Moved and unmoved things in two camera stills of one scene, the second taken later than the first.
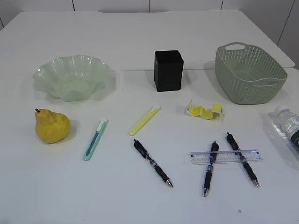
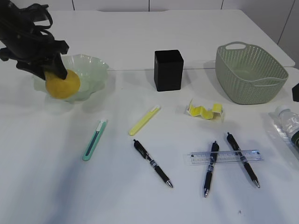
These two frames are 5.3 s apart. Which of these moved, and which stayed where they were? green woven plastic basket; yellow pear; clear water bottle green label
Moved: yellow pear
Stayed: green woven plastic basket; clear water bottle green label
